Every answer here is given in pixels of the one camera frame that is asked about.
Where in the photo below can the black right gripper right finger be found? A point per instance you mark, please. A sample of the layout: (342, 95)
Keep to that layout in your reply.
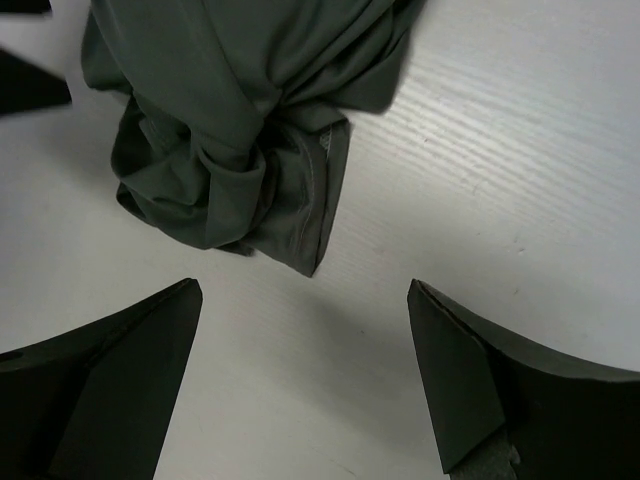
(505, 407)

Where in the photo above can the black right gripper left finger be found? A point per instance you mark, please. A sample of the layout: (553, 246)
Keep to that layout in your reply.
(96, 402)

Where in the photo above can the dark grey t shirt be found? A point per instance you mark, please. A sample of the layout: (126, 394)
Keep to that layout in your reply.
(234, 135)

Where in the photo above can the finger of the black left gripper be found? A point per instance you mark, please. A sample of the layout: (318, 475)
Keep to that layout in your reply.
(27, 88)

